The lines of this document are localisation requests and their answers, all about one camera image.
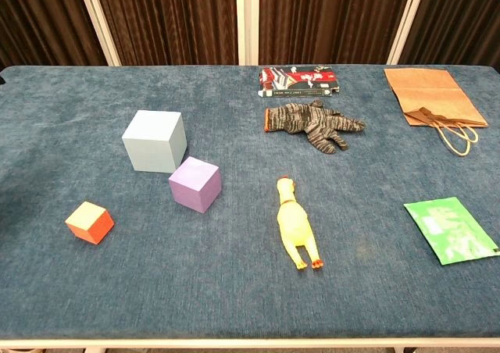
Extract blue table cloth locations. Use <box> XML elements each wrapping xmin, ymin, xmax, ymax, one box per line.
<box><xmin>0</xmin><ymin>64</ymin><xmax>500</xmax><ymax>341</ymax></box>

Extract large light blue cube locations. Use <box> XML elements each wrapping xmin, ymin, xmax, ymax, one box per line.
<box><xmin>121</xmin><ymin>109</ymin><xmax>188</xmax><ymax>174</ymax></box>

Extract dark brown curtain panel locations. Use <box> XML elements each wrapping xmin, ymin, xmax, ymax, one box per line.
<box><xmin>259</xmin><ymin>0</ymin><xmax>414</xmax><ymax>66</ymax></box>
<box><xmin>0</xmin><ymin>0</ymin><xmax>109</xmax><ymax>69</ymax></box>
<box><xmin>398</xmin><ymin>0</ymin><xmax>500</xmax><ymax>67</ymax></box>
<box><xmin>91</xmin><ymin>0</ymin><xmax>239</xmax><ymax>66</ymax></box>

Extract medium purple cube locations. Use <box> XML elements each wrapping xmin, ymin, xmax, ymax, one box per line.
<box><xmin>168</xmin><ymin>156</ymin><xmax>223</xmax><ymax>214</ymax></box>

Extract yellow rubber chicken toy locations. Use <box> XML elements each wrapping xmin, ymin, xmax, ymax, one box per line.
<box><xmin>276</xmin><ymin>175</ymin><xmax>325</xmax><ymax>271</ymax></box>

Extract grey striped knit glove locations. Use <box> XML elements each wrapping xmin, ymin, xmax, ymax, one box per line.
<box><xmin>264</xmin><ymin>99</ymin><xmax>367</xmax><ymax>155</ymax></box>

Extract small orange cube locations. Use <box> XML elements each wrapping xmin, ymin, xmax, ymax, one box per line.
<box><xmin>64</xmin><ymin>201</ymin><xmax>116</xmax><ymax>246</ymax></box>

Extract red black printed box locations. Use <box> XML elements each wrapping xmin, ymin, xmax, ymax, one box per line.
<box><xmin>257</xmin><ymin>65</ymin><xmax>341</xmax><ymax>98</ymax></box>

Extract white partition frame post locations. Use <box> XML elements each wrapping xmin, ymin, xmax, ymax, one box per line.
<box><xmin>387</xmin><ymin>0</ymin><xmax>430</xmax><ymax>66</ymax></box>
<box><xmin>75</xmin><ymin>0</ymin><xmax>122</xmax><ymax>67</ymax></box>
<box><xmin>235</xmin><ymin>0</ymin><xmax>262</xmax><ymax>66</ymax></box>

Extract green foil packet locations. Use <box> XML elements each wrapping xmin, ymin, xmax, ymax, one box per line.
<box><xmin>403</xmin><ymin>196</ymin><xmax>500</xmax><ymax>266</ymax></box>

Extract brown paper bag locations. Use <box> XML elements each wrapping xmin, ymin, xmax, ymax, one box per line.
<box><xmin>384</xmin><ymin>68</ymin><xmax>489</xmax><ymax>158</ymax></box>

